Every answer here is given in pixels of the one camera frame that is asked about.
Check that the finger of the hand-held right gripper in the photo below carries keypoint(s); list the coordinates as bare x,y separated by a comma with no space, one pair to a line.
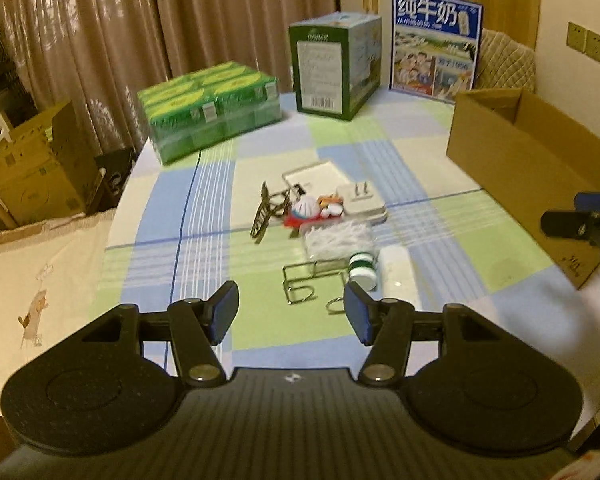
570,225
597,201

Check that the brown cardboard box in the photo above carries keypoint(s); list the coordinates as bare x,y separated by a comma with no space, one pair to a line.
505,160

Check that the cream embroidered cloth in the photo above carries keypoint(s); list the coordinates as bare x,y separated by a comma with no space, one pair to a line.
20,270

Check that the black metal rack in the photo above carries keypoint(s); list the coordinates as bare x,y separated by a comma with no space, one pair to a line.
0,75

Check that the green shrink-wrapped carton pack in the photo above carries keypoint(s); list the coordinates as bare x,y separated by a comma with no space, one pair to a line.
205,110

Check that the beige wall socket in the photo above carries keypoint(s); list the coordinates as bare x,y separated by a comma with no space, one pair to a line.
596,46
576,36

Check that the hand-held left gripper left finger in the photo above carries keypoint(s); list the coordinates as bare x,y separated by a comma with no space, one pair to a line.
225,310

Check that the cardboard carton with white flap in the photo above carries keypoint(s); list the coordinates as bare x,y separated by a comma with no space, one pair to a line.
30,185

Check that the white flat box tray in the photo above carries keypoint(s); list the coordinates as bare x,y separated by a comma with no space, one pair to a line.
315,175

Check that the chair with quilted beige cover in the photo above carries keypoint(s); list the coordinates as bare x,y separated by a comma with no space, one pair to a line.
505,60

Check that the green and white jar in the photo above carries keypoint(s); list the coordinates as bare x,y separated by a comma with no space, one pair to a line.
362,272

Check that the checked pastel tablecloth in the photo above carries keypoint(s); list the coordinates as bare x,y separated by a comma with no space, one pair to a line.
380,150

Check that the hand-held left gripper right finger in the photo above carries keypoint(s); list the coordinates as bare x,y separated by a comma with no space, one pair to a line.
357,315

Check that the white cylinder roll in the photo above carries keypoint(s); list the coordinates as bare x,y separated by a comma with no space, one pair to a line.
397,275

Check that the green milk gift box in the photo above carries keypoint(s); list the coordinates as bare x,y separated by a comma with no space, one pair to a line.
325,70

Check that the blue milk gift box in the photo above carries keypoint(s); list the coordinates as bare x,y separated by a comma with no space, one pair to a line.
430,50

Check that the white power adapter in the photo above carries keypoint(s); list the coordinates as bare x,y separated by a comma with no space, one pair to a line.
367,206

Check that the beige curtain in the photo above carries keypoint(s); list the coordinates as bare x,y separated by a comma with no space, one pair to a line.
240,10
80,35

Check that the dark hair claw clip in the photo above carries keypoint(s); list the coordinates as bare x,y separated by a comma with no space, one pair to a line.
260,217

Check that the cat figurine toy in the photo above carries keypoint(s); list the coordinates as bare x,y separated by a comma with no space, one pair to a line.
305,207

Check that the open brown cardboard carton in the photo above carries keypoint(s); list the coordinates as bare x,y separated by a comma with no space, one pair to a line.
75,160

